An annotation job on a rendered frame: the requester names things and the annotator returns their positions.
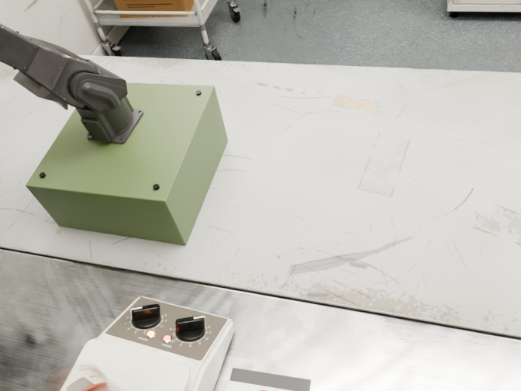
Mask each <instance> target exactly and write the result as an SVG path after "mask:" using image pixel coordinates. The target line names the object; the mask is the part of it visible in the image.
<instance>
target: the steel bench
mask: <svg viewBox="0 0 521 391"><path fill-rule="evenodd" d="M142 296H143V297H147V298H150V299H155V300H159V301H162V302H166V303H171V304H174V305H178V306H183V307H186V308H189V309H193V310H198V311H202V312H205V313H211V314H214V315H217V316H221V317H226V318H229V319H232V321H233V322H234V324H235V330H234V332H233V336H232V339H231V341H230V343H229V347H228V350H227V353H226V356H225V358H224V361H223V365H222V368H221V369H220V372H219V376H218V379H217V381H216V384H215V387H214V390H213V391H225V389H226V387H227V384H228V382H229V380H230V376H231V372H232V368H238V369H247V370H252V371H258V372H266V373H272V374H277V375H286V376H291V377H297V378H302V379H310V380H311V385H310V391H521V340H519V339H514V338H510V337H501V336H497V335H492V334H483V333H479V332H474V331H469V330H462V329H457V328H452V327H444V326H439V325H434V324H426V323H421V322H416V321H412V320H403V319H399V318H394V317H386V316H381V315H377V314H372V313H364V312H359V311H354V310H346V309H341V308H336V307H331V306H324V305H319V304H314V303H306V302H301V301H296V300H292V299H283V298H279V297H274V296H266V295H261V294H256V293H252V292H244V291H239V290H234V289H226V288H221V287H216V286H212V285H203V284H198V283H194V282H186V281H181V280H177V279H168V278H163V277H159V276H154V275H146V274H141V273H136V272H128V271H123V270H119V269H114V268H106V267H101V266H96V265H88V264H83V263H79V262H74V261H65V260H61V259H56V258H48V257H44V256H39V255H34V254H26V253H21V252H16V251H8V250H3V249H0V391H35V389H36V387H37V386H38V385H39V383H40V382H41V380H42V379H43V378H44V377H45V376H46V375H47V374H48V373H49V372H50V371H52V370H53V369H55V368H56V367H57V366H59V365H61V364H64V363H65V362H69V361H73V360H77V359H78V356H79V355H80V353H81V351H82V349H83V347H84V346H85V345H86V343H88V342H89V341H90V340H92V339H95V338H97V337H98V336H99V335H100V334H101V333H102V332H103V331H104V330H105V329H106V328H107V327H108V326H109V325H110V324H111V323H112V322H113V321H114V320H115V319H116V318H117V317H118V316H119V315H120V314H121V313H122V312H123V311H124V310H125V309H126V308H127V307H128V306H129V305H130V304H131V303H132V302H133V301H135V300H136V299H137V298H138V297H142Z"/></svg>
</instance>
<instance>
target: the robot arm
mask: <svg viewBox="0 0 521 391"><path fill-rule="evenodd" d="M0 62H2V63H4V64H7V65H8V66H10V67H13V69H14V70H16V69H17V70H19V72H18V73H17V74H16V76H15V77H14V78H13V80H14V81H16V82H17V83H19V84H20V85H21V86H22V87H24V88H26V89H27V90H28V91H30V92H32V93H33V94H34V95H35V96H37V97H39V98H42V99H46V100H50V101H53V102H55V103H57V104H58V105H59V106H61V107H62V108H64V109H66V110H68V105H70V106H72V107H75V108H76V110H77V111H78V113H79V115H80V116H81V122H82V123H83V125H84V126H85V128H86V130H87V131H88V133H87V134H86V137H87V138H88V139H89V140H97V141H101V142H107V143H113V144H124V143H125V142H126V141H127V140H128V138H129V136H130V134H131V133H132V132H133V130H134V129H135V127H136V125H137V123H138V122H139V121H140V119H141V117H142V116H143V110H142V109H133V107H132V106H131V104H130V102H129V100H128V98H127V97H126V96H127V95H128V91H127V85H126V80H125V79H123V78H121V77H120V76H118V75H116V74H114V73H112V72H111V71H108V70H107V69H105V68H103V67H102V66H100V65H98V64H96V63H95V62H93V61H91V60H89V59H85V58H81V57H79V56H78V55H76V54H74V53H72V52H70V51H69V50H67V49H65V48H63V47H60V46H58V45H55V44H53V43H49V42H47V41H44V40H40V39H37V38H33V37H30V36H24V35H22V34H20V33H19V31H14V30H12V29H10V28H8V27H7V26H5V25H3V24H1V23H0Z"/></svg>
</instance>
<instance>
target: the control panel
mask: <svg viewBox="0 0 521 391"><path fill-rule="evenodd" d="M151 304H159V305H160V323H159V324H158V325H156V326H155V327H151V328H149V329H139V328H136V327H134V326H133V323H132V319H131V312H130V310H131V309H132V308H133V307H138V306H146V305H151ZM200 315H202V316H204V317H205V334H204V335H203V337H201V338H200V339H198V340H197V341H182V340H180V339H179V338H178V337H177V335H176V326H175V321H176V320H177V319H180V318H186V317H195V316H200ZM227 320H228V319H226V318H223V317H218V316H214V315H211V314H207V313H203V312H199V311H196V310H190V309H187V308H184V307H180V306H175V305H171V304H168V303H162V302H160V301H156V300H153V299H148V298H144V297H140V298H139V299H138V300H137V301H136V302H135V303H134V304H133V305H132V306H131V307H130V308H129V309H128V310H127V311H126V312H125V313H124V314H123V315H122V316H121V317H120V318H119V319H118V320H117V321H116V322H115V323H114V324H113V325H112V326H111V327H110V328H109V329H108V330H107V331H106V332H105V334H108V335H112V336H114V337H119V338H122V339H125V340H128V341H133V342H136V343H138V344H143V345H146V346H149V347H152V348H157V349H160V350H163V351H167V352H170V353H173V354H176V355H181V356H184V357H187V358H192V359H194V360H198V361H201V360H202V359H203V358H204V356H205V354H206V353H207V351H208V350H209V349H210V347H211V345H212V343H213V342H214V340H215V339H216V338H217V336H218V334H219V332H220V331H221V330H222V328H223V326H224V325H225V323H226V321H227ZM149 331H153V332H154V335H153V336H147V333H148V332H149ZM167 335H168V336H170V337H171V339H170V340H169V341H165V340H164V336H167Z"/></svg>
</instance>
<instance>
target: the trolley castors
mask: <svg viewBox="0 0 521 391"><path fill-rule="evenodd" d="M227 5H228V7H229V13H230V15H231V17H232V19H233V21H234V22H237V21H239V20H240V11H241V10H240V9H239V8H238V4H236V2H235V0H227ZM101 45H102V46H103V47H104V48H105V52H106V53H107V55H108V56H111V57H121V56H122V54H121V53H120V51H119V49H120V48H121V47H117V46H116V44H115V43H113V42H110V41H109V40H108V39H105V40H103V41H102V43H101ZM203 49H204V51H205V55H206V58H207V60H208V61H221V60H222V59H221V57H220V54H219V52H218V51H217V47H214V46H213V45H212V44H211V43H210V42H208V43H204V44H203Z"/></svg>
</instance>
